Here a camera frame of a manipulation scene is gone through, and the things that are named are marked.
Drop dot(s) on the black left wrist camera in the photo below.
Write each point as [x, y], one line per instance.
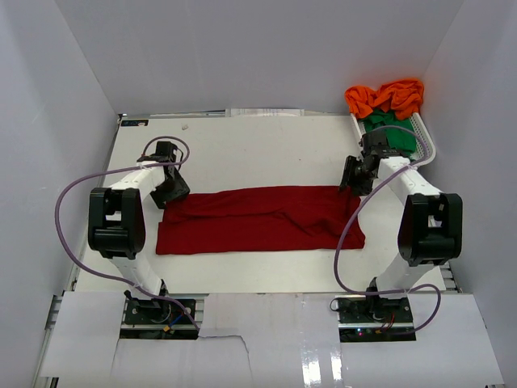
[165, 152]

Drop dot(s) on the red t shirt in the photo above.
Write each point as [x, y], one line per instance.
[283, 218]

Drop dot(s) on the black table label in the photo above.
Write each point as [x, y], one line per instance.
[134, 123]

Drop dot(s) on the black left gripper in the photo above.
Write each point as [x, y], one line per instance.
[181, 189]

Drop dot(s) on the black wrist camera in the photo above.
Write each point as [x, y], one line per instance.
[375, 143]
[165, 152]

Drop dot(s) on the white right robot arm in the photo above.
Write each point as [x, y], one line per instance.
[430, 231]

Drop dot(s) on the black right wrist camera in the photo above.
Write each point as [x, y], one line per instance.
[375, 143]

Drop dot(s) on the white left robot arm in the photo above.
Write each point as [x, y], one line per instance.
[116, 222]

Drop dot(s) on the green t shirt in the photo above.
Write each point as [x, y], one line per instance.
[397, 132]

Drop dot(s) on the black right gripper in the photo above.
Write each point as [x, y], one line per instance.
[349, 180]

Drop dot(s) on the orange t shirt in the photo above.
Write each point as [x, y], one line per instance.
[403, 97]

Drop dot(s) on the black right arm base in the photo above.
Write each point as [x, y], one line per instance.
[373, 319]

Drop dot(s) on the white perforated plastic basket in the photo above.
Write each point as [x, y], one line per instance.
[425, 148]

